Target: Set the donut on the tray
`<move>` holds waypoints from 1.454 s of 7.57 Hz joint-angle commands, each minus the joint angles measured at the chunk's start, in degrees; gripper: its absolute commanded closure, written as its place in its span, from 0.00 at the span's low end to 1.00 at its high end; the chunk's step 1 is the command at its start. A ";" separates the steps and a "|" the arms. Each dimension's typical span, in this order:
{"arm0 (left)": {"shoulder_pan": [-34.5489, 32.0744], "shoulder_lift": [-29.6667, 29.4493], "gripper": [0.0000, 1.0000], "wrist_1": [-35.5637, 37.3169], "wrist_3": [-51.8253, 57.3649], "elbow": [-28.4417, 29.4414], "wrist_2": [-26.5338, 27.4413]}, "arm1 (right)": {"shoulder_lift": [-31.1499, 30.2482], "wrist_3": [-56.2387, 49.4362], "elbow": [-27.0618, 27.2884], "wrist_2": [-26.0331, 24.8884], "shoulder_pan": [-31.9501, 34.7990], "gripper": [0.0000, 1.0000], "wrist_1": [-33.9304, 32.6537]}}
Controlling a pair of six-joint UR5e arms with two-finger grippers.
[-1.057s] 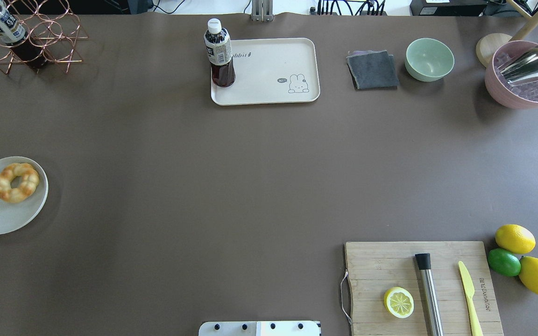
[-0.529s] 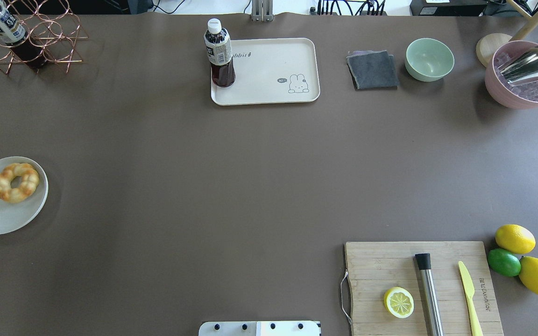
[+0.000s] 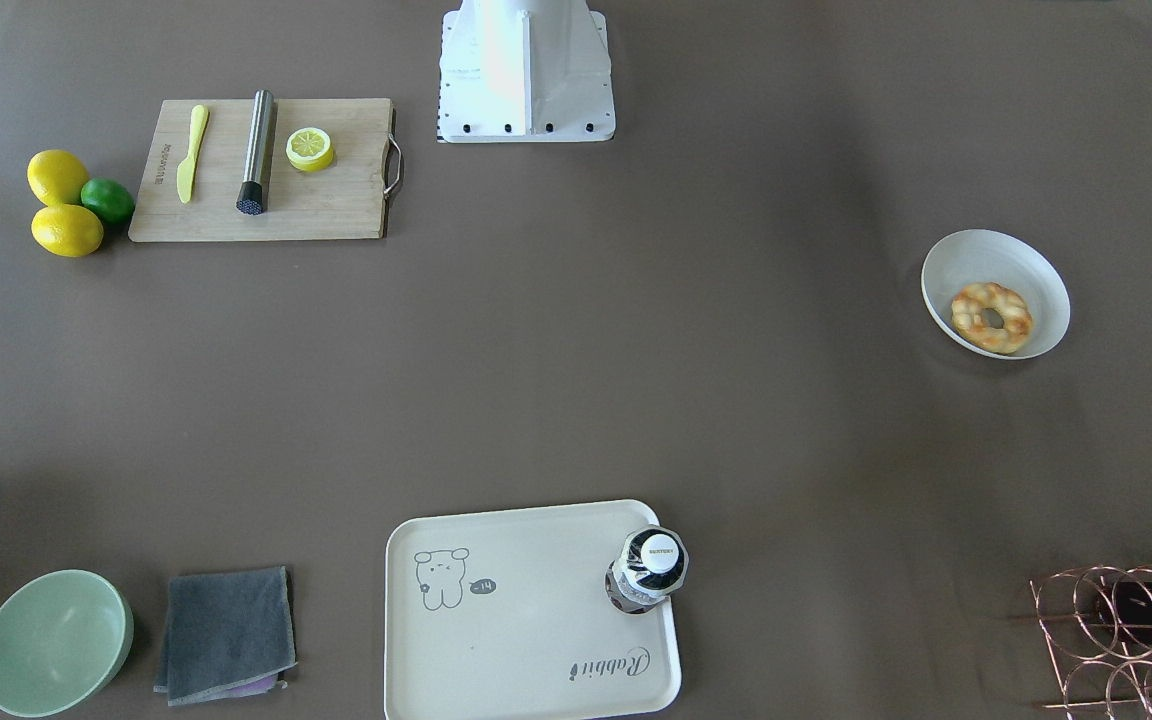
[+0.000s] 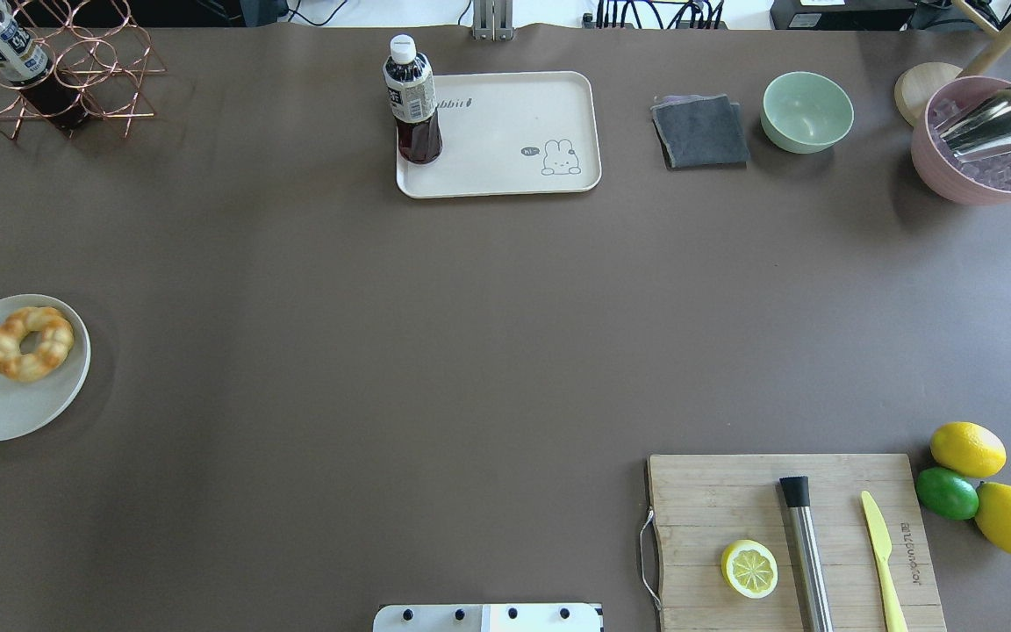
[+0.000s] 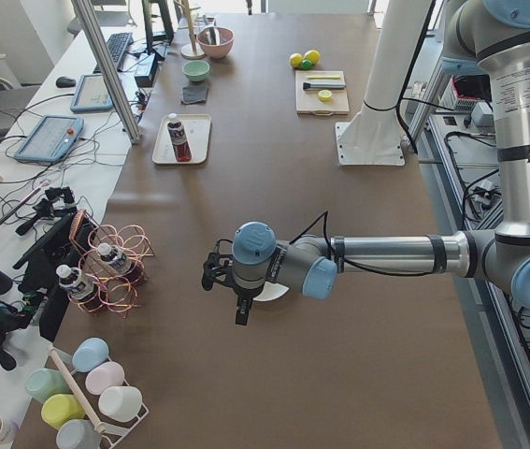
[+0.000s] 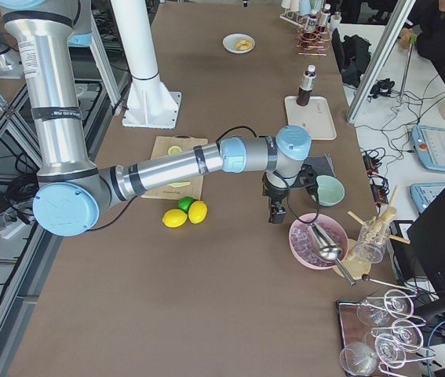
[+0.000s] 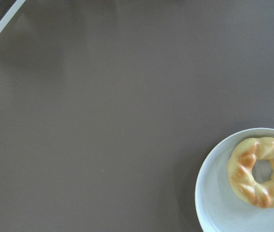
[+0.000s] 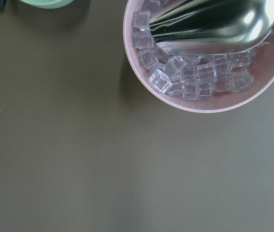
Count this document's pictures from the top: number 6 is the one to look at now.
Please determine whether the dark grey folded cloth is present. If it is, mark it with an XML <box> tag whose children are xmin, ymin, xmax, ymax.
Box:
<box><xmin>305</xmin><ymin>154</ymin><xmax>336</xmax><ymax>178</ymax></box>

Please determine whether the person in black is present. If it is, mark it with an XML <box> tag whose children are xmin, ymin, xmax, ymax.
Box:
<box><xmin>399</xmin><ymin>1</ymin><xmax>445</xmax><ymax>83</ymax></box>

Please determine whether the yellow lemon near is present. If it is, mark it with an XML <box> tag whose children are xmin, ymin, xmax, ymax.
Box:
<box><xmin>162</xmin><ymin>208</ymin><xmax>188</xmax><ymax>228</ymax></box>

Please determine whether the half lemon slice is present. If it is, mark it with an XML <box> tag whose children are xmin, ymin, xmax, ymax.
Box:
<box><xmin>167</xmin><ymin>145</ymin><xmax>182</xmax><ymax>155</ymax></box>

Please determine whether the pink bowl with ice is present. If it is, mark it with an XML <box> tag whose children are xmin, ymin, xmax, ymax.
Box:
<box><xmin>289</xmin><ymin>214</ymin><xmax>348</xmax><ymax>270</ymax></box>

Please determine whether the dark tea bottle on tray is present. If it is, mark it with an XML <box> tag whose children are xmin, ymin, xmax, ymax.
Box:
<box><xmin>296</xmin><ymin>64</ymin><xmax>316</xmax><ymax>106</ymax></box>

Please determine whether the yellow lemon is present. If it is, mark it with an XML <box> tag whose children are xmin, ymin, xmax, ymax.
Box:
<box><xmin>162</xmin><ymin>208</ymin><xmax>188</xmax><ymax>228</ymax></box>
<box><xmin>188</xmin><ymin>200</ymin><xmax>208</xmax><ymax>224</ymax></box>

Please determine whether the aluminium frame post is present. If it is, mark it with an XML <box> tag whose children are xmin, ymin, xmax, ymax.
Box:
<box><xmin>346</xmin><ymin>0</ymin><xmax>415</xmax><ymax>125</ymax></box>

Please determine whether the copper wire bottle rack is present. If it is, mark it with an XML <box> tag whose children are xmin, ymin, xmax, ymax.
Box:
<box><xmin>297</xmin><ymin>25</ymin><xmax>331</xmax><ymax>57</ymax></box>

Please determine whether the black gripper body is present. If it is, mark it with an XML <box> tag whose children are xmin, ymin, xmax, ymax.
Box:
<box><xmin>262</xmin><ymin>163</ymin><xmax>319</xmax><ymax>204</ymax></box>

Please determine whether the black bag on desk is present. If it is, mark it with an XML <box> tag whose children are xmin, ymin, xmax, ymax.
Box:
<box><xmin>341</xmin><ymin>35</ymin><xmax>371</xmax><ymax>88</ymax></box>

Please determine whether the wine glass rack tray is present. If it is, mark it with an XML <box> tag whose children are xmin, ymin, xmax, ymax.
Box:
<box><xmin>337</xmin><ymin>287</ymin><xmax>436</xmax><ymax>376</ymax></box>

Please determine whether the cream rabbit print tray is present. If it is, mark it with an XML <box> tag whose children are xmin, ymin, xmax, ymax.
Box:
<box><xmin>284</xmin><ymin>96</ymin><xmax>337</xmax><ymax>141</ymax></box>

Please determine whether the steel ice scoop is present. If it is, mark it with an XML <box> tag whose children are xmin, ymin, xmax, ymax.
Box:
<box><xmin>309</xmin><ymin>222</ymin><xmax>356</xmax><ymax>286</ymax></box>

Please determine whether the yellow plastic knife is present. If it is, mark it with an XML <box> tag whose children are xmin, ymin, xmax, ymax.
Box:
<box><xmin>168</xmin><ymin>181</ymin><xmax>191</xmax><ymax>189</ymax></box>

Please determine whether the green lime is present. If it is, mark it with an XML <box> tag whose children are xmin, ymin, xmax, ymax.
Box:
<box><xmin>177</xmin><ymin>196</ymin><xmax>195</xmax><ymax>213</ymax></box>

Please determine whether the metal stick green handle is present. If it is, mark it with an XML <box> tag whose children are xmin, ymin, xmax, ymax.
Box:
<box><xmin>397</xmin><ymin>35</ymin><xmax>417</xmax><ymax>104</ymax></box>

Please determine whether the wooden cutting board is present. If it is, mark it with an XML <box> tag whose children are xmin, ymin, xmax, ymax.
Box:
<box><xmin>140</xmin><ymin>135</ymin><xmax>209</xmax><ymax>200</ymax></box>

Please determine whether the clear glass jug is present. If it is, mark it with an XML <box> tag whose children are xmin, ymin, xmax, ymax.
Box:
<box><xmin>354</xmin><ymin>220</ymin><xmax>389</xmax><ymax>264</ymax></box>

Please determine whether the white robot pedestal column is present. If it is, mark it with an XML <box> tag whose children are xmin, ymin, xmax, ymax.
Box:
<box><xmin>111</xmin><ymin>0</ymin><xmax>181</xmax><ymax>130</ymax></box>

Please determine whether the white round plate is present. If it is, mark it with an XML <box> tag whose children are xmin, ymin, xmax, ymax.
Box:
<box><xmin>222</xmin><ymin>34</ymin><xmax>255</xmax><ymax>54</ymax></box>

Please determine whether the mint green bowl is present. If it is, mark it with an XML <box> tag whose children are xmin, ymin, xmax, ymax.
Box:
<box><xmin>316</xmin><ymin>175</ymin><xmax>345</xmax><ymax>207</ymax></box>

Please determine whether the blue teach pendant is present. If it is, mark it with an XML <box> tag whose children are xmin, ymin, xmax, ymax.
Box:
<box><xmin>410</xmin><ymin>125</ymin><xmax>445</xmax><ymax>172</ymax></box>
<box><xmin>410</xmin><ymin>182</ymin><xmax>445</xmax><ymax>214</ymax></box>

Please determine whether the tea bottle in rack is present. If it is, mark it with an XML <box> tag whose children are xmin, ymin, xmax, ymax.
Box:
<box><xmin>304</xmin><ymin>12</ymin><xmax>318</xmax><ymax>34</ymax></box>

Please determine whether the yellow lemon far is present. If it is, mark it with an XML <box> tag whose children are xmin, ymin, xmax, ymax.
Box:
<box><xmin>188</xmin><ymin>200</ymin><xmax>208</xmax><ymax>224</ymax></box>

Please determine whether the twisted glazed donut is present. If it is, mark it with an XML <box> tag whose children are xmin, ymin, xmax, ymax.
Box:
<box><xmin>235</xmin><ymin>39</ymin><xmax>254</xmax><ymax>51</ymax></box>

